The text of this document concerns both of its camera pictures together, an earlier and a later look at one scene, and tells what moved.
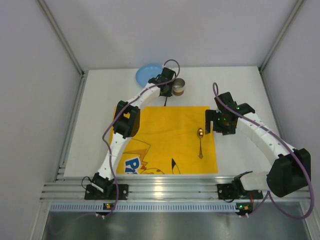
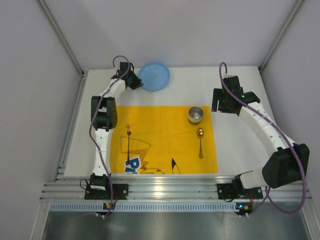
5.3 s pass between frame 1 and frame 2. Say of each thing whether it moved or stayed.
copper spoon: stayed
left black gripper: moved
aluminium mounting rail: stayed
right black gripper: moved
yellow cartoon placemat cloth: stayed
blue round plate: stayed
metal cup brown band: moved
